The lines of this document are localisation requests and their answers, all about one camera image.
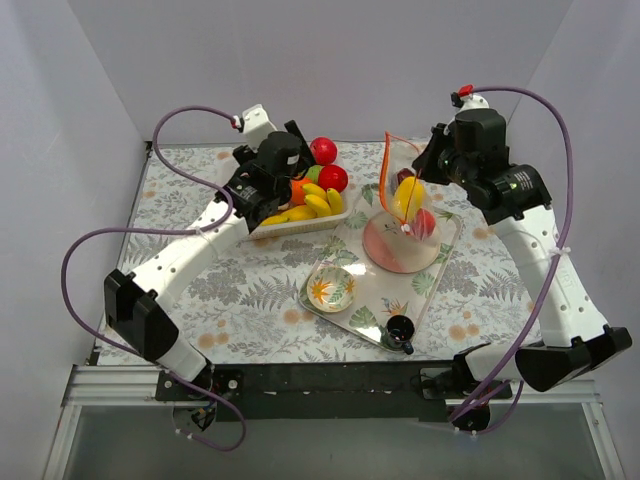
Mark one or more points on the green fruit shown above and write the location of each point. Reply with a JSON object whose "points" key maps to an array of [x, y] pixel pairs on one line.
{"points": [[313, 173]]}

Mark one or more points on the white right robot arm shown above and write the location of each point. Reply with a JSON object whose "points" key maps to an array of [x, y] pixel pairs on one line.
{"points": [[575, 336]]}

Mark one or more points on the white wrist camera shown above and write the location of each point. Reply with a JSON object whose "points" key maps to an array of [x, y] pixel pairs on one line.
{"points": [[466, 99], [255, 124]]}

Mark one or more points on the clear zip top bag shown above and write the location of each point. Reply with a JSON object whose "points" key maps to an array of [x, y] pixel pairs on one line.
{"points": [[398, 153]]}

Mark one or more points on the dark red apple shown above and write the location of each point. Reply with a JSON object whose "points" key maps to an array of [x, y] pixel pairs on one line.
{"points": [[404, 174]]}

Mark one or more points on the pink white plate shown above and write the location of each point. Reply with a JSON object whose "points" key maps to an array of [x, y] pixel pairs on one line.
{"points": [[390, 255]]}

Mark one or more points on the floral tablecloth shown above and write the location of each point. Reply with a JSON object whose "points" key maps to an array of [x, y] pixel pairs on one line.
{"points": [[244, 309]]}

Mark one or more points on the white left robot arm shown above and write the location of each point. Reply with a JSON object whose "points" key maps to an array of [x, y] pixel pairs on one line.
{"points": [[137, 303]]}

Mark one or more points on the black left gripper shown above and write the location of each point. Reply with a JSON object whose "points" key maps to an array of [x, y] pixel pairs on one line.
{"points": [[298, 138]]}

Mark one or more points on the orange fruit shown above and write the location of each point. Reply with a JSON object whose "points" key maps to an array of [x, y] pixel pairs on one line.
{"points": [[297, 191]]}

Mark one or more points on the dark blue cup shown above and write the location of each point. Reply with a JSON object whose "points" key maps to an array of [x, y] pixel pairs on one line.
{"points": [[398, 333]]}

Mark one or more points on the black base bar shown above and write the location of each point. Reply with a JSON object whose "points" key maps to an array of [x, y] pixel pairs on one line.
{"points": [[342, 390]]}

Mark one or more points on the yellow banana bunch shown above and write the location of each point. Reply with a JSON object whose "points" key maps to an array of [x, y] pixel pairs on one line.
{"points": [[324, 203]]}

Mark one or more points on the yellow mango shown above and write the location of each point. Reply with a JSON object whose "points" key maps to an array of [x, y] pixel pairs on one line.
{"points": [[409, 196]]}

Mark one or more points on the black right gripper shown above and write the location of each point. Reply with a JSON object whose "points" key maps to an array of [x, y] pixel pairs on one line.
{"points": [[429, 157]]}

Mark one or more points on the leaf pattern tray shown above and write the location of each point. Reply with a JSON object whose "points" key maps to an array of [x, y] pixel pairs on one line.
{"points": [[380, 294]]}

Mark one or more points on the white plastic fruit basket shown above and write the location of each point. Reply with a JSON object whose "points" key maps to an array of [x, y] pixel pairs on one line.
{"points": [[319, 223]]}

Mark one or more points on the yellow fruit under radish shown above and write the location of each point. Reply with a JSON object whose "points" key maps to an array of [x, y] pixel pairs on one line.
{"points": [[295, 214]]}

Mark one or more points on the floral small bowl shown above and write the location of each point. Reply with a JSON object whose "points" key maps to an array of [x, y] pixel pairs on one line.
{"points": [[331, 289]]}

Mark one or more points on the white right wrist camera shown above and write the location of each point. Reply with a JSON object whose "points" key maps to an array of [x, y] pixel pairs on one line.
{"points": [[466, 99]]}

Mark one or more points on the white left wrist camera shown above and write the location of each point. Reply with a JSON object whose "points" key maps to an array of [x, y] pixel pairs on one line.
{"points": [[255, 124]]}

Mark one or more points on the red pomegranate on basket rim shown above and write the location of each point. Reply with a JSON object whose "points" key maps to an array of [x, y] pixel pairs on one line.
{"points": [[324, 151]]}

